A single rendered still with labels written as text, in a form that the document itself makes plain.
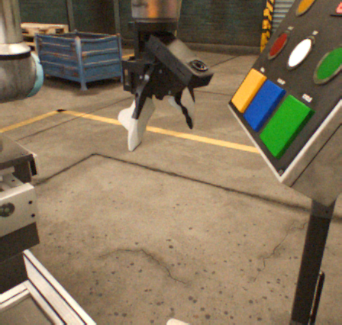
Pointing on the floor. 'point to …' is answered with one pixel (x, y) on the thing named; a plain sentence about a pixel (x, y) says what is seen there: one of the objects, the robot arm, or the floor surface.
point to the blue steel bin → (80, 56)
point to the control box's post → (311, 260)
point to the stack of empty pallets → (40, 33)
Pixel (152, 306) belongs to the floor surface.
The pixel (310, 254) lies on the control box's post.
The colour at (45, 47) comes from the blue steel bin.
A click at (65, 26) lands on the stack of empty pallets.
